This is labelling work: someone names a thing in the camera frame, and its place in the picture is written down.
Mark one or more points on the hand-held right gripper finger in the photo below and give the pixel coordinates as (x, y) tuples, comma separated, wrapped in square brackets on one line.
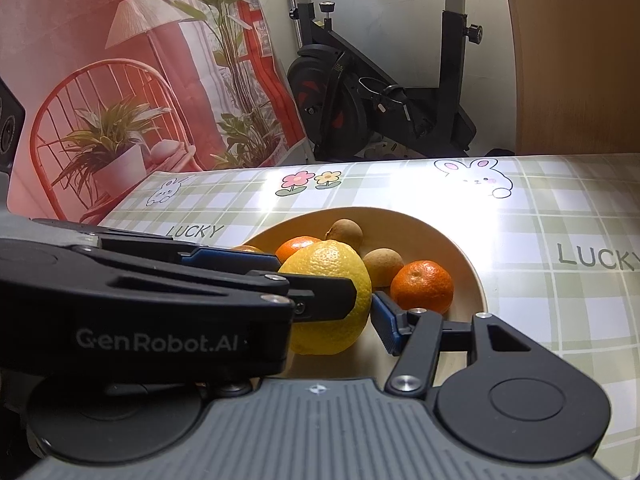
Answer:
[(389, 325)]

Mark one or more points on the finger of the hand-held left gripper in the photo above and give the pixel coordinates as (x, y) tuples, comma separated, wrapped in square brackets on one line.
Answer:
[(225, 258), (320, 297)]

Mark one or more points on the small orange tangerine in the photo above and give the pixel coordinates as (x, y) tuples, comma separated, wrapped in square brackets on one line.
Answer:
[(297, 249), (247, 249)]

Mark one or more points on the round yellow lemon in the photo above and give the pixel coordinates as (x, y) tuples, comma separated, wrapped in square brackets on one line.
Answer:
[(325, 260)]

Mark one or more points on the bright orange tangerine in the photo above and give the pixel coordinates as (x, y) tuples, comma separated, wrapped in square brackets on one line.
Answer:
[(422, 287)]

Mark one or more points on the green-tinged tangerine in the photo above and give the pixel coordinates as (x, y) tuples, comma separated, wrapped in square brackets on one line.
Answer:
[(382, 267), (345, 234)]

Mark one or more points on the cream round plate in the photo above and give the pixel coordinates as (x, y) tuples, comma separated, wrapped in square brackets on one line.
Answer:
[(435, 240)]

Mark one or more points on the green checked bunny tablecloth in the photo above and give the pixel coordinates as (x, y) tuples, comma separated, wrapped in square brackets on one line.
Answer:
[(550, 200)]

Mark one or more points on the black exercise bike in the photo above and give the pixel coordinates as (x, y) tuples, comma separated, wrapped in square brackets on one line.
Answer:
[(350, 90)]

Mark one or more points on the wooden cabinet panel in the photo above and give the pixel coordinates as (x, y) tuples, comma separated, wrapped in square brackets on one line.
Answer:
[(575, 60)]

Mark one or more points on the red plant wall poster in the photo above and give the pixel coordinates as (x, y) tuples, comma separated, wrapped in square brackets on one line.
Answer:
[(125, 85)]

